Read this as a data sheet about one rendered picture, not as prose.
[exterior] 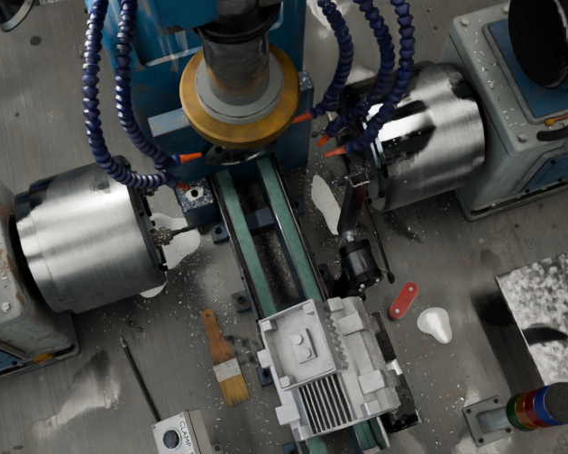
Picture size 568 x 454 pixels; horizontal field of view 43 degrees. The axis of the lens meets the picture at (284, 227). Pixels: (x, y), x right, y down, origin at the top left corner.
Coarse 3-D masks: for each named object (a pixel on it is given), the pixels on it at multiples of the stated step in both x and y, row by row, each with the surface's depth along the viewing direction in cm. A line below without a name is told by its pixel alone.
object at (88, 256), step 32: (32, 192) 122; (64, 192) 121; (96, 192) 120; (128, 192) 120; (32, 224) 119; (64, 224) 118; (96, 224) 119; (128, 224) 119; (32, 256) 119; (64, 256) 118; (96, 256) 119; (128, 256) 120; (160, 256) 134; (64, 288) 120; (96, 288) 122; (128, 288) 125
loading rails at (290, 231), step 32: (256, 160) 149; (224, 192) 147; (288, 192) 146; (224, 224) 148; (256, 224) 152; (288, 224) 144; (256, 256) 142; (288, 256) 147; (256, 288) 140; (320, 288) 139; (256, 320) 139; (288, 448) 140; (320, 448) 131; (384, 448) 130
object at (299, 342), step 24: (288, 312) 118; (312, 312) 116; (264, 336) 118; (288, 336) 119; (312, 336) 118; (336, 336) 119; (288, 360) 119; (312, 360) 117; (336, 360) 114; (288, 384) 115
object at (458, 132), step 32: (416, 64) 134; (448, 64) 133; (352, 96) 130; (384, 96) 127; (416, 96) 126; (448, 96) 126; (352, 128) 134; (384, 128) 124; (416, 128) 125; (448, 128) 125; (480, 128) 128; (352, 160) 144; (384, 160) 125; (416, 160) 126; (448, 160) 128; (480, 160) 132; (384, 192) 129; (416, 192) 131
